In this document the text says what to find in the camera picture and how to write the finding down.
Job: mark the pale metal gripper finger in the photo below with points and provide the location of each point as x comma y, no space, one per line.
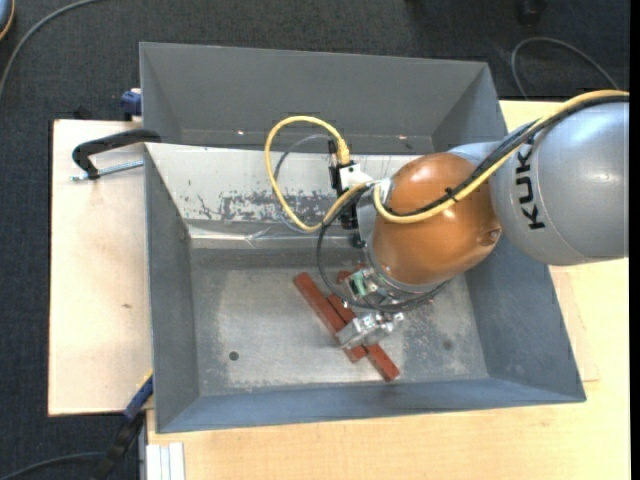
354,334
386,327

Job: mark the red-brown flat block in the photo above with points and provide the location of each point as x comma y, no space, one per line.
386,363
345,276
320,304

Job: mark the grey metal bin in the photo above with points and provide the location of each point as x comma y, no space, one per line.
280,338

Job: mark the black cylinder on white bracket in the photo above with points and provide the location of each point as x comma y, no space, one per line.
352,172

